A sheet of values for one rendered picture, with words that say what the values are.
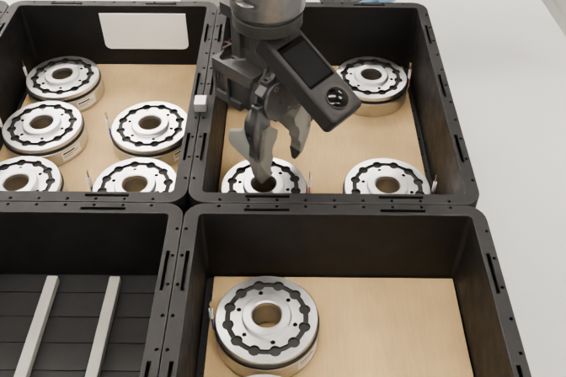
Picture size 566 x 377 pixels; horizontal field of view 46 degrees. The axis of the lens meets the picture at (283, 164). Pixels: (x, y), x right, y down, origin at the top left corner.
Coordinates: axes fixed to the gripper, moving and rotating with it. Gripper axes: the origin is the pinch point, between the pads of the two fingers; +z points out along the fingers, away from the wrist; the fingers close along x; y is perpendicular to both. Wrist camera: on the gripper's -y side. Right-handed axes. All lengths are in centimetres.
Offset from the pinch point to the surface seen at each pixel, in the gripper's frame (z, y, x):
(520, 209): 17.6, -19.7, -30.4
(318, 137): 4.6, 3.3, -10.8
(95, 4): -5.4, 38.6, -2.4
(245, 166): 1.5, 4.3, 2.1
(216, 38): -5.4, 19.4, -8.1
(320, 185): 4.7, -2.7, -4.0
